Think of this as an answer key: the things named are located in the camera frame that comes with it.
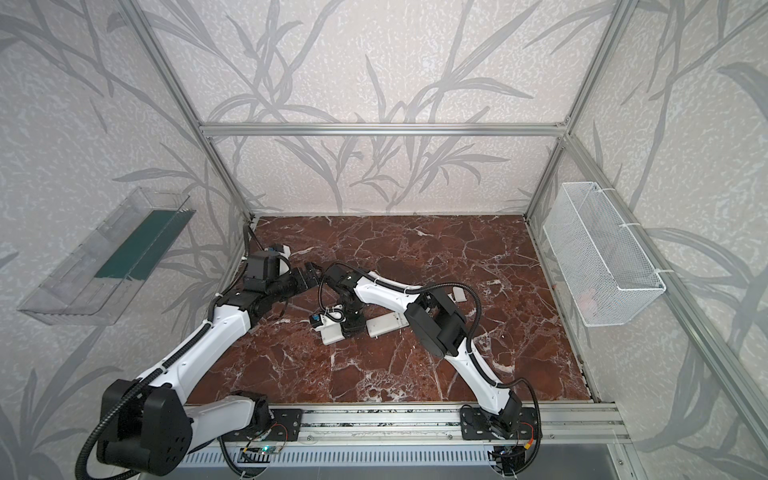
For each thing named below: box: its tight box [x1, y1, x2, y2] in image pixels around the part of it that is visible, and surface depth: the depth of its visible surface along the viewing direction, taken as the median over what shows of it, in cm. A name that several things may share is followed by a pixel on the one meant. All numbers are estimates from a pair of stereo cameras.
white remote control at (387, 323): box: [366, 312, 410, 338], surface depth 93 cm
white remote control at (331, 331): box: [315, 314, 345, 346], surface depth 88 cm
